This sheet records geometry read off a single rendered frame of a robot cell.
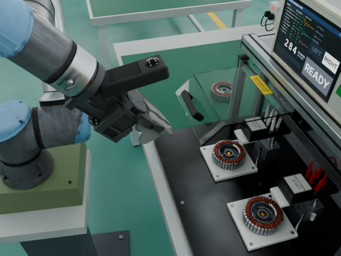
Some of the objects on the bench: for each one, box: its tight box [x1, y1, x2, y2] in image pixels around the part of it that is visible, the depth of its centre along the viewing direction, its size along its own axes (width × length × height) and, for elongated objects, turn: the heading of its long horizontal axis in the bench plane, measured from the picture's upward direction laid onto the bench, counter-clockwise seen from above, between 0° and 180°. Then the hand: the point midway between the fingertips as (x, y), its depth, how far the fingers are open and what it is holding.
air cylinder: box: [293, 199, 325, 221], centre depth 94 cm, size 5×8×6 cm
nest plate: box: [200, 139, 258, 182], centre depth 110 cm, size 15×15×1 cm
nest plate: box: [227, 193, 298, 251], centre depth 93 cm, size 15×15×1 cm
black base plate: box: [153, 118, 341, 256], centre depth 103 cm, size 47×64×2 cm
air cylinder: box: [255, 137, 281, 161], centre depth 111 cm, size 5×8×6 cm
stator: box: [242, 196, 284, 236], centre depth 91 cm, size 11×11×4 cm
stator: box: [212, 140, 246, 170], centre depth 108 cm, size 11×11×4 cm
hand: (170, 128), depth 63 cm, fingers closed
